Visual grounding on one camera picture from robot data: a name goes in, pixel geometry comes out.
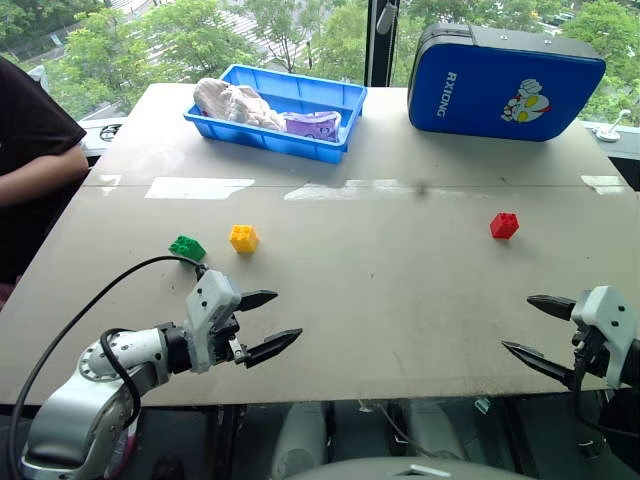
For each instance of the white crumpled cloth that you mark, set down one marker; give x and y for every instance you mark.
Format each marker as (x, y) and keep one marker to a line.
(235, 105)

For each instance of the dark window frame post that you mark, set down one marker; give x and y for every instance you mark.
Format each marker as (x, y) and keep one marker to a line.
(372, 50)

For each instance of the purple soft packet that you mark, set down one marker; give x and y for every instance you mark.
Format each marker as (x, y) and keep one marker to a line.
(312, 126)

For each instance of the yellow toy brick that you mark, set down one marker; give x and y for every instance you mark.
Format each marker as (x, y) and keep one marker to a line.
(244, 240)

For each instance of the red toy brick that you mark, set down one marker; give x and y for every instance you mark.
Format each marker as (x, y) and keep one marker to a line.
(504, 226)

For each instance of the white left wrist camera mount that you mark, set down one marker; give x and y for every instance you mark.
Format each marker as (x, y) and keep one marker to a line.
(210, 300)

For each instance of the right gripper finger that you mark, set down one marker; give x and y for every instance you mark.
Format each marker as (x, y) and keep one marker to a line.
(552, 305)
(537, 360)

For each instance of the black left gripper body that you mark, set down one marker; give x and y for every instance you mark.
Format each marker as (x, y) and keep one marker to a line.
(227, 342)

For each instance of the person bare forearm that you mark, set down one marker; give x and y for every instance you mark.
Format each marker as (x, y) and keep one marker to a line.
(45, 175)

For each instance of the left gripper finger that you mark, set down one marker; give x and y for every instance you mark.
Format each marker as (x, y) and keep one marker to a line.
(257, 300)
(272, 346)

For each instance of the blue hard case with cartoon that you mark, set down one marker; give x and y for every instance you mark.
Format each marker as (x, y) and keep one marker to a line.
(475, 90)

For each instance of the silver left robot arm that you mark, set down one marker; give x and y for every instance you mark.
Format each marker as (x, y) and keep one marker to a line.
(75, 415)

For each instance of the blue plastic bin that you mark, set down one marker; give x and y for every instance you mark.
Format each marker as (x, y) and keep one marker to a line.
(320, 92)

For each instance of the green toy brick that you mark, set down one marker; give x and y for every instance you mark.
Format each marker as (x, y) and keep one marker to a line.
(187, 247)

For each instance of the white round-base stand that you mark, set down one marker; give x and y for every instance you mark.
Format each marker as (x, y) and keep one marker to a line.
(606, 134)

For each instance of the person in black shirt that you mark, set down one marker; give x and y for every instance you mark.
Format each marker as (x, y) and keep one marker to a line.
(30, 115)

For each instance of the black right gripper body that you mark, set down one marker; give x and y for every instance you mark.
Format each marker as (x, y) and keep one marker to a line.
(592, 352)

